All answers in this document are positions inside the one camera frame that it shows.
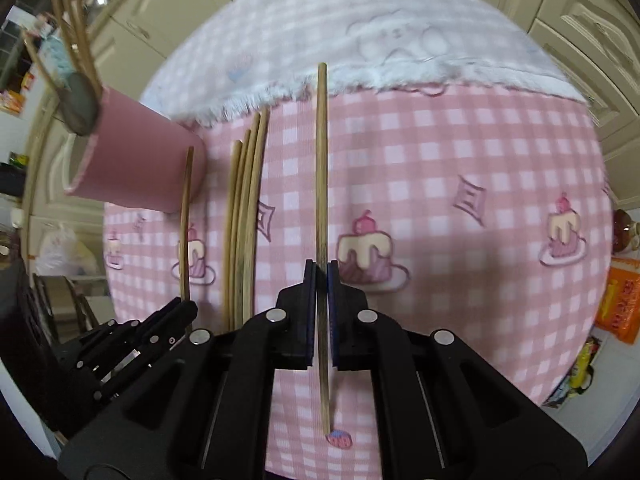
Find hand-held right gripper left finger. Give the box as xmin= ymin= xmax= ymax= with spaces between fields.
xmin=57 ymin=259 xmax=317 ymax=480

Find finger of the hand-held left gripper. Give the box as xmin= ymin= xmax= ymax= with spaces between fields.
xmin=95 ymin=301 xmax=198 ymax=401
xmin=100 ymin=297 xmax=183 ymax=343

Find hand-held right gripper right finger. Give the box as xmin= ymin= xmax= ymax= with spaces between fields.
xmin=327 ymin=259 xmax=588 ymax=480

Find bundle of wooden chopsticks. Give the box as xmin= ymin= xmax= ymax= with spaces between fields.
xmin=221 ymin=106 xmax=272 ymax=335

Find wooden chopstick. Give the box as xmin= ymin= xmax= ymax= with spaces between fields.
xmin=22 ymin=32 xmax=71 ymax=111
xmin=58 ymin=0 xmax=101 ymax=93
xmin=49 ymin=0 xmax=93 ymax=86
xmin=315 ymin=62 xmax=333 ymax=436
xmin=71 ymin=0 xmax=106 ymax=91
xmin=179 ymin=146 xmax=195 ymax=333

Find pink cup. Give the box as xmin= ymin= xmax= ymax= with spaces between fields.
xmin=64 ymin=87 xmax=208 ymax=212

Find white plastic bag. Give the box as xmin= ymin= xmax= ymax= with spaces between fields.
xmin=37 ymin=225 xmax=101 ymax=277

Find pink checkered tablecloth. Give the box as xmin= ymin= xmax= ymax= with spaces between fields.
xmin=102 ymin=77 xmax=616 ymax=480

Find yellow packets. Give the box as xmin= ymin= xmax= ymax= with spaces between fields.
xmin=542 ymin=337 xmax=603 ymax=408

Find white fringed bear cloth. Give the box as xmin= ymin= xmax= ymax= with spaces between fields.
xmin=137 ymin=0 xmax=586 ymax=128

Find orange snack packet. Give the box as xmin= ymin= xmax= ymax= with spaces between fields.
xmin=595 ymin=265 xmax=640 ymax=343

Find brown jar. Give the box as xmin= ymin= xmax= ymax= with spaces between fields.
xmin=612 ymin=209 xmax=640 ymax=256

